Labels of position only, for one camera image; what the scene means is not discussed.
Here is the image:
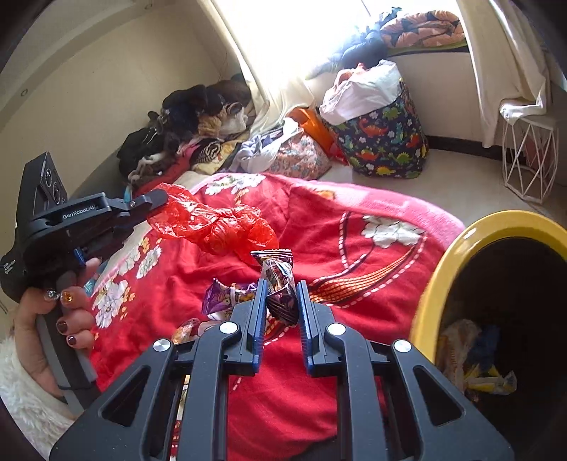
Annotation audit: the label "small colourful wrapper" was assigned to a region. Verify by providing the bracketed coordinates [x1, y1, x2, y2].
[171, 318, 219, 345]

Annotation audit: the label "left hand painted nails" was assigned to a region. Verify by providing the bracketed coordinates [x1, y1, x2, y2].
[13, 257, 101, 399]

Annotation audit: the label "purple snack wrapper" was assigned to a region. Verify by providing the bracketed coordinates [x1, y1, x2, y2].
[251, 249, 299, 326]
[201, 278, 257, 321]

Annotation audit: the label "red floral blanket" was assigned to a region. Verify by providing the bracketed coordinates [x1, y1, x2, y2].
[91, 174, 463, 460]

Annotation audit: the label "yellow white snack wrapper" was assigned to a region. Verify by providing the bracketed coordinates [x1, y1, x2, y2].
[435, 319, 517, 401]

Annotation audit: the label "red plastic bag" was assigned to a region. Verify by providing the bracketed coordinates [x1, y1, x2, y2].
[147, 183, 280, 264]

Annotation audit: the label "white bag in basket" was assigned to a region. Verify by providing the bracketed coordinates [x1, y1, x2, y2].
[319, 60, 402, 126]

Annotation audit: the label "floral fabric bag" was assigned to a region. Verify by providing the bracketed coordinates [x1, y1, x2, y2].
[266, 133, 332, 180]

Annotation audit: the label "pile of dark clothes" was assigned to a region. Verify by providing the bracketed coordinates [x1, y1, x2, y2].
[116, 74, 252, 191]

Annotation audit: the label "cream curtain left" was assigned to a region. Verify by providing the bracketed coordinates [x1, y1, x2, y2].
[199, 1, 324, 134]

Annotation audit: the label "dinosaur print laundry basket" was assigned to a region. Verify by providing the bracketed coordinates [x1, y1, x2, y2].
[325, 80, 429, 179]

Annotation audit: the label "dark blue clothes on sill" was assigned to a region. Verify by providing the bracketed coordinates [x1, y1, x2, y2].
[338, 7, 401, 68]

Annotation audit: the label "orange patterned blanket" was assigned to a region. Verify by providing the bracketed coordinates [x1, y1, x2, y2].
[380, 10, 465, 49]

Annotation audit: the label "yellow rim trash can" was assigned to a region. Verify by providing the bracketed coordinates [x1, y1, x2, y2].
[410, 210, 566, 460]

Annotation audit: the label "white fluffy left sleeve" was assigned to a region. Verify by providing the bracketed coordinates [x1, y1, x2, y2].
[0, 337, 75, 460]

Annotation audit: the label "cream curtain right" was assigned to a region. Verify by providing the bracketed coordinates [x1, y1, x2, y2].
[457, 0, 551, 147]

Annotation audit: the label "cream curtain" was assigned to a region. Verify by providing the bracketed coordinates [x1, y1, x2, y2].
[199, 1, 324, 134]
[457, 0, 551, 147]

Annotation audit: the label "orange bag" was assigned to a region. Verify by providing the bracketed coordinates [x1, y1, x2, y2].
[287, 107, 333, 156]

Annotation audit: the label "white wire side table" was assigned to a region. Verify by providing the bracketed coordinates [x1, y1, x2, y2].
[502, 114, 559, 205]

